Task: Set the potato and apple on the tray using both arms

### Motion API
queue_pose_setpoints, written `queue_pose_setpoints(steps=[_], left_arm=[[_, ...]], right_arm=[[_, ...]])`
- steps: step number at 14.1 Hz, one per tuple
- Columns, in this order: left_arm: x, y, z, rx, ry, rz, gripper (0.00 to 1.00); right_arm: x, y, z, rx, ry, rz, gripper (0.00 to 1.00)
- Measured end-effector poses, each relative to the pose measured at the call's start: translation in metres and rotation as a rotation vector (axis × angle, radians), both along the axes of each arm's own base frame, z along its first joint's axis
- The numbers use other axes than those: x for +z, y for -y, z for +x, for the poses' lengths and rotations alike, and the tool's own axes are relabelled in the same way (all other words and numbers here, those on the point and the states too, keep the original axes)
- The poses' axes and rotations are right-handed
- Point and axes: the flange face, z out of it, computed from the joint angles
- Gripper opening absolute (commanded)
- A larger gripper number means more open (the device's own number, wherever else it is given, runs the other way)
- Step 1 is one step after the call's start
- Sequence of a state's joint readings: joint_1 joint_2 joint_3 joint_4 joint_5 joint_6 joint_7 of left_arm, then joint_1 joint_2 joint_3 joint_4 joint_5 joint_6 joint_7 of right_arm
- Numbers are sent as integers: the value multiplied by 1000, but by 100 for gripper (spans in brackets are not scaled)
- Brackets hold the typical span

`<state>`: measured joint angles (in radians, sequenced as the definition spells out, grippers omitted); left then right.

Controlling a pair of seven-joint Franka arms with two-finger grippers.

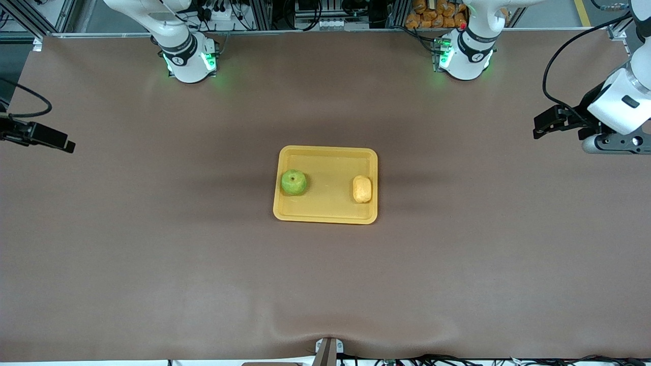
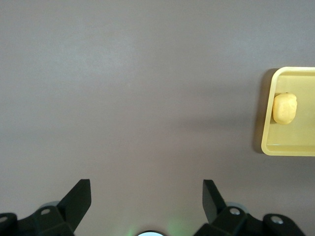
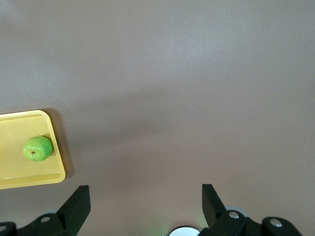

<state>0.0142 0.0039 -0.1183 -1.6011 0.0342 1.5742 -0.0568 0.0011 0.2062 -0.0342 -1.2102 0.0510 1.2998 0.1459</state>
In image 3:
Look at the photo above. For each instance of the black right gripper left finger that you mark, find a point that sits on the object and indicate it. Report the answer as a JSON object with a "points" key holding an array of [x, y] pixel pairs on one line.
{"points": [[49, 225]]}

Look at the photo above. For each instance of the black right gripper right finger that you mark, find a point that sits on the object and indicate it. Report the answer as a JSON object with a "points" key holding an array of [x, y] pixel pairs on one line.
{"points": [[236, 223]]}

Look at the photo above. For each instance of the yellow plastic tray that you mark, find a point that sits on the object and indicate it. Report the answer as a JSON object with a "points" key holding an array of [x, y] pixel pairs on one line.
{"points": [[14, 172]]}

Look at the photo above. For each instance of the green apple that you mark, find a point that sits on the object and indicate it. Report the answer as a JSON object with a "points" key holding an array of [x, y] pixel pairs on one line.
{"points": [[38, 148]]}

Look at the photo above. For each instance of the brown table cloth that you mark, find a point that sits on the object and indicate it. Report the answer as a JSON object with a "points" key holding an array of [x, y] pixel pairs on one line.
{"points": [[172, 86]]}

